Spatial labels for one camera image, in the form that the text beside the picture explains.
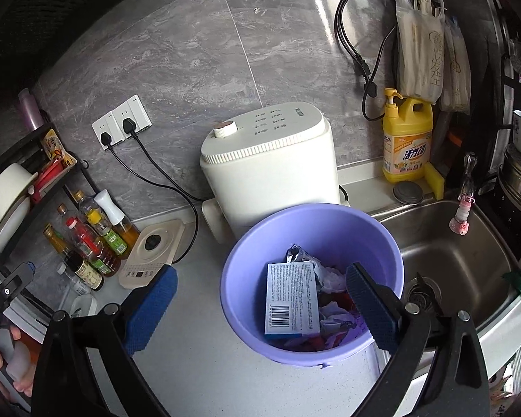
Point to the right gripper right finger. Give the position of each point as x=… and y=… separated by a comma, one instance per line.
x=457, y=382

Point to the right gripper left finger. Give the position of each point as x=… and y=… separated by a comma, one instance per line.
x=65, y=383

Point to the blue white medicine box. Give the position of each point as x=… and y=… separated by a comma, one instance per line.
x=291, y=304

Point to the silver blue snack bag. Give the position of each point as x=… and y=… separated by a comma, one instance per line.
x=329, y=280

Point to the crumpled paper trash in bin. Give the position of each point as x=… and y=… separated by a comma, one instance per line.
x=340, y=321

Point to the black kitchen shelf rack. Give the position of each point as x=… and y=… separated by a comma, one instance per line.
x=31, y=172

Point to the purple plastic trash bin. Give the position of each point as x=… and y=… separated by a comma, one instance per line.
x=335, y=234

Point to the left hand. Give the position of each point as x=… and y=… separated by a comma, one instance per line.
x=17, y=364

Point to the white plate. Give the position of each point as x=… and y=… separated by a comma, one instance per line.
x=13, y=219

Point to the small clear white cap jar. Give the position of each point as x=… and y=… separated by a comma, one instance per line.
x=76, y=284

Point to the dark soy sauce bottle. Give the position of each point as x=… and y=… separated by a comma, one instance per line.
x=74, y=261

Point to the gold cap clear bottle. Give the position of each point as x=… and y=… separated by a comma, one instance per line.
x=63, y=217

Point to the white ceramic bowl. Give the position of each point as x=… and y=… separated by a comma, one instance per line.
x=14, y=182

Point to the stainless steel sink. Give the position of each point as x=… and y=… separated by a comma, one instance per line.
x=464, y=272

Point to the red cap oil bottle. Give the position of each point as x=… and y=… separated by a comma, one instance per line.
x=92, y=246

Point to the green cloth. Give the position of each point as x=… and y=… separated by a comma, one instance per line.
x=519, y=279

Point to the yellow cap green label bottle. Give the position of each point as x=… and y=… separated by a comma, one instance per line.
x=102, y=225

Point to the red container on shelf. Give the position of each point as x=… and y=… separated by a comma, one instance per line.
x=45, y=178

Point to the white top oil sprayer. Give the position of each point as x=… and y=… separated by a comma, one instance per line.
x=121, y=223

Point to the faucet with pink filter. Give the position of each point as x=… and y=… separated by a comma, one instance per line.
x=460, y=224

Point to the yellow snack packet on shelf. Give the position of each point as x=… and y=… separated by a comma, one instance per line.
x=55, y=149

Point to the purple cup on shelf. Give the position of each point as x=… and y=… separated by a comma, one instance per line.
x=28, y=110

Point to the round steel sink plug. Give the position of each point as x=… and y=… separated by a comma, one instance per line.
x=407, y=192

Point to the yellow sponge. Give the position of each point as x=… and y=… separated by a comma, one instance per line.
x=435, y=181

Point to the steel pot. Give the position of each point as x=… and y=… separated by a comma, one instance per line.
x=510, y=174

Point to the yellow dish soap bottle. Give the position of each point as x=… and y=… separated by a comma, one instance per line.
x=407, y=132

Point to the cream air fryer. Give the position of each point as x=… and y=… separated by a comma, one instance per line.
x=266, y=160

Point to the hanging white bags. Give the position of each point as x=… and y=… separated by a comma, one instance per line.
x=433, y=59

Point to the white wall socket panel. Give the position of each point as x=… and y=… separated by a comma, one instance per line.
x=112, y=122

